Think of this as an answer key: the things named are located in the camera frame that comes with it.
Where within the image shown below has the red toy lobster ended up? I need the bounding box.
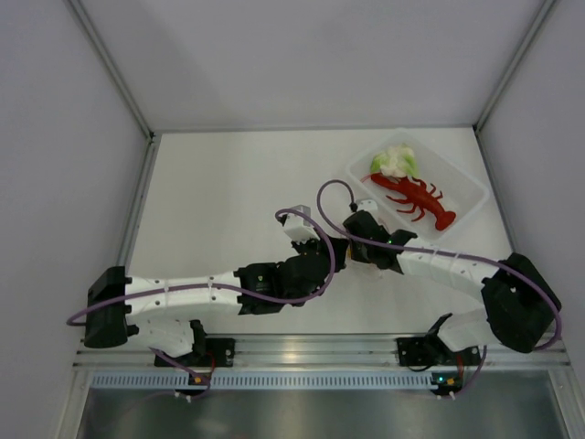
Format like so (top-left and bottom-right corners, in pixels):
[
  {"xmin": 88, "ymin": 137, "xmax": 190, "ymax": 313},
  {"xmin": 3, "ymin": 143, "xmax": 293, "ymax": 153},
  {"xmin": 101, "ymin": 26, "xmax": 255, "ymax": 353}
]
[{"xmin": 362, "ymin": 173, "xmax": 457, "ymax": 231}]

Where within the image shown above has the white toy cauliflower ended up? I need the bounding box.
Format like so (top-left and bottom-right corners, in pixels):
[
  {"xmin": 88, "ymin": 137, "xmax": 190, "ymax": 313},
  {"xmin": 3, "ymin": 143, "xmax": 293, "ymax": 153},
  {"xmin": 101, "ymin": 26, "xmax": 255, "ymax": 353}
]
[{"xmin": 370, "ymin": 144, "xmax": 419, "ymax": 178}]

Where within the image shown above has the clear zip top bag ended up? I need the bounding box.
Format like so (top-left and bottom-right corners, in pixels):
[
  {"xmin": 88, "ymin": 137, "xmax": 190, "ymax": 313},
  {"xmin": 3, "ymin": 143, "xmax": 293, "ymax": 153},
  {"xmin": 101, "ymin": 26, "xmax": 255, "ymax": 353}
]
[{"xmin": 344, "ymin": 219, "xmax": 390, "ymax": 281}]

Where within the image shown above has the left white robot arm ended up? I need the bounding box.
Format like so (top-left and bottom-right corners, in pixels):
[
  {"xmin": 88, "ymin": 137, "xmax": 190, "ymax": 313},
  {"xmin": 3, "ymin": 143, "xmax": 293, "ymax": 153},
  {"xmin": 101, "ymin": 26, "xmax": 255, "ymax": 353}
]
[{"xmin": 83, "ymin": 237, "xmax": 348, "ymax": 366}]

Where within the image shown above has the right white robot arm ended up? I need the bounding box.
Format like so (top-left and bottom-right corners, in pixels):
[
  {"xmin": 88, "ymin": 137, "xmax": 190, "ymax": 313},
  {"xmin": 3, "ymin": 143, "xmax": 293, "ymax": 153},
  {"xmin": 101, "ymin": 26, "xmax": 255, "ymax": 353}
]
[{"xmin": 343, "ymin": 210, "xmax": 562, "ymax": 363}]

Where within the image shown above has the white perforated plastic basket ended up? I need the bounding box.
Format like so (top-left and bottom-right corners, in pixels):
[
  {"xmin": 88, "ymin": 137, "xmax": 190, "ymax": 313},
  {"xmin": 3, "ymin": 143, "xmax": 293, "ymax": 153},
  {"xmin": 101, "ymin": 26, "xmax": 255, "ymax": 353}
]
[{"xmin": 346, "ymin": 130, "xmax": 490, "ymax": 243}]

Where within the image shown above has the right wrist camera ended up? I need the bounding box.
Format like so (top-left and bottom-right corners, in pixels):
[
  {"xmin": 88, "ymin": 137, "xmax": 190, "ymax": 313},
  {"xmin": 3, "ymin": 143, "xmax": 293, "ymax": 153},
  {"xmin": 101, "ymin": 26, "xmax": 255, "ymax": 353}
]
[{"xmin": 349, "ymin": 198, "xmax": 378, "ymax": 215}]

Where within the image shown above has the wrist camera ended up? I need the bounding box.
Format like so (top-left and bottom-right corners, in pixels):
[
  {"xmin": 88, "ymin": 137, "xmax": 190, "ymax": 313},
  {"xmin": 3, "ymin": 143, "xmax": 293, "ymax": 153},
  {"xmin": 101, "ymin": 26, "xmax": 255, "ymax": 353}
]
[
  {"xmin": 349, "ymin": 198, "xmax": 378, "ymax": 215},
  {"xmin": 279, "ymin": 213, "xmax": 319, "ymax": 243}
]

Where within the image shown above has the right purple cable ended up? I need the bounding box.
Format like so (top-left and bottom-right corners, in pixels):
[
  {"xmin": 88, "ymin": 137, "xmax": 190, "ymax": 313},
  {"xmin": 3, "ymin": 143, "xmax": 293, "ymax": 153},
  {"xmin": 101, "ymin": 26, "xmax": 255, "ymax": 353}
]
[{"xmin": 315, "ymin": 180, "xmax": 563, "ymax": 351}]

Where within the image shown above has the purple cable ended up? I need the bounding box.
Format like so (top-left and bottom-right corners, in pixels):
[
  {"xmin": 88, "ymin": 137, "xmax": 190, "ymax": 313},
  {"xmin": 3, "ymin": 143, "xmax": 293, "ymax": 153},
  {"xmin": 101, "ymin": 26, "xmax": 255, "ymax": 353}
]
[
  {"xmin": 315, "ymin": 180, "xmax": 563, "ymax": 351},
  {"xmin": 66, "ymin": 208, "xmax": 342, "ymax": 327}
]

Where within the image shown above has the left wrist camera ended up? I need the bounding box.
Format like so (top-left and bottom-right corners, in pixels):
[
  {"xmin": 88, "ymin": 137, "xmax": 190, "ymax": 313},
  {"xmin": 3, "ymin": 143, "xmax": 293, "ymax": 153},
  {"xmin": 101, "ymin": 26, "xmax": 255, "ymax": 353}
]
[{"xmin": 279, "ymin": 213, "xmax": 319, "ymax": 243}]

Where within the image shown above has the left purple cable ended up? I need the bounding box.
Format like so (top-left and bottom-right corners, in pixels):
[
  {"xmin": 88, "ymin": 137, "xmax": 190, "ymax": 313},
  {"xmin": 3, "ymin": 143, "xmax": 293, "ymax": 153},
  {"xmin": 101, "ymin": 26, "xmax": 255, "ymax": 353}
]
[{"xmin": 66, "ymin": 208, "xmax": 342, "ymax": 327}]

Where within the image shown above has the aluminium mounting rail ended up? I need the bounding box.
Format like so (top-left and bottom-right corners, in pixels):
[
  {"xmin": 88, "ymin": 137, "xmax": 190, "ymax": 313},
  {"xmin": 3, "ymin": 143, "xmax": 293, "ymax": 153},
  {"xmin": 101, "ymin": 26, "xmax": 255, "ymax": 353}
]
[{"xmin": 73, "ymin": 334, "xmax": 570, "ymax": 370}]

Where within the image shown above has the white slotted cable duct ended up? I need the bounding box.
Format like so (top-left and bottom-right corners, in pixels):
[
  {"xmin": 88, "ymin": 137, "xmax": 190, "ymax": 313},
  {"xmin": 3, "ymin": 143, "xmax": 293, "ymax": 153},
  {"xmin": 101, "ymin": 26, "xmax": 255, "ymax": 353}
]
[{"xmin": 90, "ymin": 370, "xmax": 458, "ymax": 391}]

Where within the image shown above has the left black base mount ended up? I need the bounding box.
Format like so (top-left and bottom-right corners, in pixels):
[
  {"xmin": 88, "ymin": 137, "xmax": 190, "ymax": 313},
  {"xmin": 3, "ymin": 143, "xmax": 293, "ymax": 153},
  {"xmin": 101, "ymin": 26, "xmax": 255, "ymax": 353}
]
[{"xmin": 172, "ymin": 337, "xmax": 236, "ymax": 368}]

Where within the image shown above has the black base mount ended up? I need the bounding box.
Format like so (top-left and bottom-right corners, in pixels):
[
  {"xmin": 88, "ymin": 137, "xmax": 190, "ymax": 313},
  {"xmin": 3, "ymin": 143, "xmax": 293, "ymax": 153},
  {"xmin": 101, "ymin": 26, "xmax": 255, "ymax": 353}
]
[
  {"xmin": 172, "ymin": 337, "xmax": 236, "ymax": 368},
  {"xmin": 397, "ymin": 336, "xmax": 454, "ymax": 369}
]

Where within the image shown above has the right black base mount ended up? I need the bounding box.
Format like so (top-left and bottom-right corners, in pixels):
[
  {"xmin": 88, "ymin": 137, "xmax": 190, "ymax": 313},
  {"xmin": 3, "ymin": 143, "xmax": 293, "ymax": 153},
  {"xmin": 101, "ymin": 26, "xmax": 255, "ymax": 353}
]
[{"xmin": 397, "ymin": 336, "xmax": 454, "ymax": 369}]

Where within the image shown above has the left aluminium corner post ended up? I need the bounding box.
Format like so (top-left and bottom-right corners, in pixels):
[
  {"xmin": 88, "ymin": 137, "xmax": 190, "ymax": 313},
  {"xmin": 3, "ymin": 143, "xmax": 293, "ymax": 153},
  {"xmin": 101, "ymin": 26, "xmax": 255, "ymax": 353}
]
[{"xmin": 68, "ymin": 0, "xmax": 156, "ymax": 138}]

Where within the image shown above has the aluminium corner post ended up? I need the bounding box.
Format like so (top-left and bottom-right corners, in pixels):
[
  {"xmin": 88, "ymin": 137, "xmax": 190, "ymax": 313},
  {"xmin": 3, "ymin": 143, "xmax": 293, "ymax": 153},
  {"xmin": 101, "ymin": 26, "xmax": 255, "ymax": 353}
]
[
  {"xmin": 68, "ymin": 0, "xmax": 156, "ymax": 138},
  {"xmin": 473, "ymin": 0, "xmax": 559, "ymax": 134}
]

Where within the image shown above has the right aluminium corner post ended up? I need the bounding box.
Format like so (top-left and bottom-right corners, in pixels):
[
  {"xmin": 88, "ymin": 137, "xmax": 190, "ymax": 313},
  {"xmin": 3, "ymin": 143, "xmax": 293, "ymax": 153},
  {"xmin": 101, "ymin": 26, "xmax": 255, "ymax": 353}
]
[{"xmin": 473, "ymin": 0, "xmax": 559, "ymax": 134}]

